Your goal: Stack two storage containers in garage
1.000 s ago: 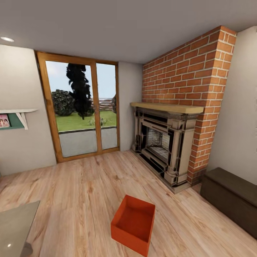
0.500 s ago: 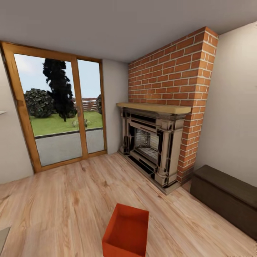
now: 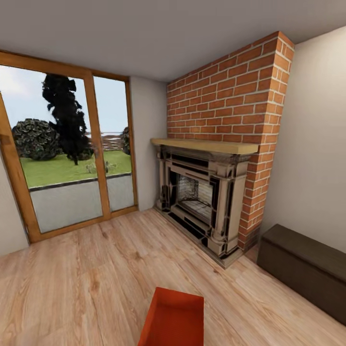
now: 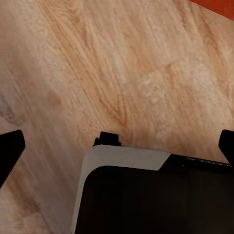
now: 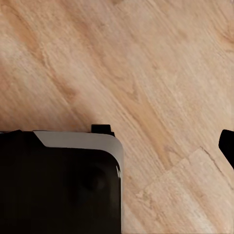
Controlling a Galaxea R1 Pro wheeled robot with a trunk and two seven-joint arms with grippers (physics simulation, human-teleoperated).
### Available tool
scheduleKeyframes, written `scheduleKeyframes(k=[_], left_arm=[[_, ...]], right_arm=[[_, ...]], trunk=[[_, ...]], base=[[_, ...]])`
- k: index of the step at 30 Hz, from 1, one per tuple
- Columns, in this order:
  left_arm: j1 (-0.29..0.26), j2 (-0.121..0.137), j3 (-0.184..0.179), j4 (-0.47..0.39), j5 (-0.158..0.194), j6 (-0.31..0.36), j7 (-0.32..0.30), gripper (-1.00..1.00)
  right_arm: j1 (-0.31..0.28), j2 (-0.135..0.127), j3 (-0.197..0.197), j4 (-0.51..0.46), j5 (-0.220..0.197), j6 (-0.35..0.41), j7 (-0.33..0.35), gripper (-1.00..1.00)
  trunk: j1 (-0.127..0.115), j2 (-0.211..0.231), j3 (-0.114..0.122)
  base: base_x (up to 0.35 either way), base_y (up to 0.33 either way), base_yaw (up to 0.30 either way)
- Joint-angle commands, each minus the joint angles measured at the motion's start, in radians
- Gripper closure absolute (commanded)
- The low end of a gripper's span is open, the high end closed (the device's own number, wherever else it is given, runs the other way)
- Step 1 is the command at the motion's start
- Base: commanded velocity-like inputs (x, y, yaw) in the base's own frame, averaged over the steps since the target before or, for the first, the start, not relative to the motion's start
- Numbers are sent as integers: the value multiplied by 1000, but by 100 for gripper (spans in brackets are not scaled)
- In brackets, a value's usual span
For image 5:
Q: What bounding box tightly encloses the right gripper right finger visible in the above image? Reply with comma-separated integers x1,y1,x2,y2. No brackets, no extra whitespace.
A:
218,130,234,169

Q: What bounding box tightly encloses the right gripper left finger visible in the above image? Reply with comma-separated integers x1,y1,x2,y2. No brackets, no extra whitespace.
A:
0,130,25,188

